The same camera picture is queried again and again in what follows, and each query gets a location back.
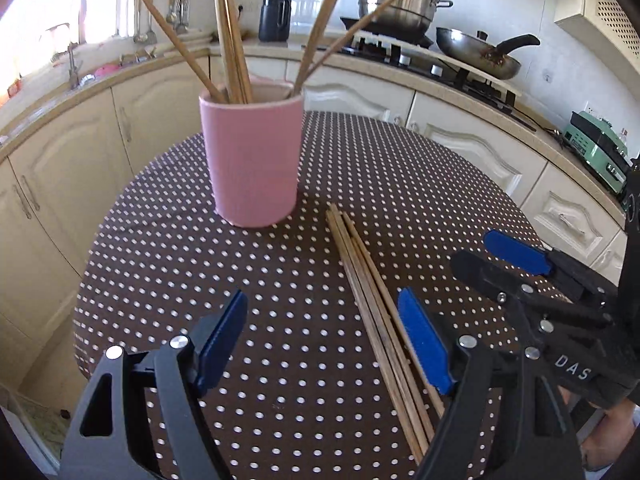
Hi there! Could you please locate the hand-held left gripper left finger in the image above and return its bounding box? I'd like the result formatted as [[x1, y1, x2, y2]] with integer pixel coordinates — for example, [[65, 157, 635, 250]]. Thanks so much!
[[59, 289, 249, 480]]

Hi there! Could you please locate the steel wok with black handle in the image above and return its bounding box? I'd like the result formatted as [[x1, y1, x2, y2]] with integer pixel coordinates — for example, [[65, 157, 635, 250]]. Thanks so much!
[[436, 26, 542, 81]]

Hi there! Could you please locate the cream perforated wall cabinet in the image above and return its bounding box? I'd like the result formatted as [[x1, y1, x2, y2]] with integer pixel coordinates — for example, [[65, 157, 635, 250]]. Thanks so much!
[[554, 0, 640, 61]]

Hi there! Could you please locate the beige kitchen countertop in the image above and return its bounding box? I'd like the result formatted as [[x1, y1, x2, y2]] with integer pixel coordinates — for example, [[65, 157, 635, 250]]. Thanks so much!
[[0, 40, 626, 216]]

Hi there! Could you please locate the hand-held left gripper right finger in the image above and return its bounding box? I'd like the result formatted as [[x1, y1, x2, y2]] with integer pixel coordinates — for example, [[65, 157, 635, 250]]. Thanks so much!
[[397, 287, 586, 480]]

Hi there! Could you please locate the hanging metal skimmer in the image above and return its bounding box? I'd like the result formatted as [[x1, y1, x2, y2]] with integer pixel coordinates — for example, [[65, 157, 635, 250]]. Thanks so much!
[[166, 0, 192, 36]]

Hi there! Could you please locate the brown polka dot tablecloth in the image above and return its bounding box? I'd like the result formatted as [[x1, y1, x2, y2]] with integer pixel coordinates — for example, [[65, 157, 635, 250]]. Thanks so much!
[[72, 110, 591, 480]]

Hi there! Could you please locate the green countertop appliance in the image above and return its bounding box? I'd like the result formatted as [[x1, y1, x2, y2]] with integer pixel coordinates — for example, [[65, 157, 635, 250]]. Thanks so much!
[[562, 110, 632, 197]]

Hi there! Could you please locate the person's right forearm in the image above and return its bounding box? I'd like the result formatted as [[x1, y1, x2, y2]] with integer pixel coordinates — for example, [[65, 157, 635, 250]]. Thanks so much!
[[582, 395, 639, 472]]

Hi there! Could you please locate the pile of wooden chopsticks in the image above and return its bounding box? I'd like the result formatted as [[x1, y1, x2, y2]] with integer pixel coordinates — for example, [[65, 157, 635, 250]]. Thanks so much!
[[325, 203, 446, 466]]

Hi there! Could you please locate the cream kitchen base cabinet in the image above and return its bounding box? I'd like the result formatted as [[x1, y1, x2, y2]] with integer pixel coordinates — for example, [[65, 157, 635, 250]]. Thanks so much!
[[0, 55, 628, 401]]

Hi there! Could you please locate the brown wooden chopstick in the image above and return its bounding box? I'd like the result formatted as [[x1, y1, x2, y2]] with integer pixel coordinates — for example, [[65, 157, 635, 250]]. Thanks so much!
[[213, 0, 241, 104], [138, 0, 228, 104], [224, 0, 254, 104], [291, 0, 357, 98], [299, 0, 398, 93]]

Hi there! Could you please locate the black electric kettle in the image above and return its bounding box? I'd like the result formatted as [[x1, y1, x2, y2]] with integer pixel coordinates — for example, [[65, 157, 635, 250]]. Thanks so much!
[[258, 0, 292, 43]]

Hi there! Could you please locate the metal sink faucet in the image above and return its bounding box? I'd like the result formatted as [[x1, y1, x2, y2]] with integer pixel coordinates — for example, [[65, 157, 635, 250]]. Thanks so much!
[[66, 42, 96, 91]]

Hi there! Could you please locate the black gas stove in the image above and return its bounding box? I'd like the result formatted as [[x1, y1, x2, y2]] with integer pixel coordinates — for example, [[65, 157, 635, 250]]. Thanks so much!
[[340, 16, 538, 133]]

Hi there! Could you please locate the pink ceramic cup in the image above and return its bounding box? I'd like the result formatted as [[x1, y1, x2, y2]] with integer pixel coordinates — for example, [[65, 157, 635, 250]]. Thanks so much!
[[199, 80, 304, 229]]

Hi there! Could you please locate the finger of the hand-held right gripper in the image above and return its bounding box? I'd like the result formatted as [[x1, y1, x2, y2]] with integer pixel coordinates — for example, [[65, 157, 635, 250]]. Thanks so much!
[[449, 251, 614, 347], [483, 229, 624, 304]]

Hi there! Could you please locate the hanging metal ladle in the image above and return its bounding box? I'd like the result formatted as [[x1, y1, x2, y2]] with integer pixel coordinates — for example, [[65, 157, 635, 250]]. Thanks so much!
[[132, 0, 159, 45]]

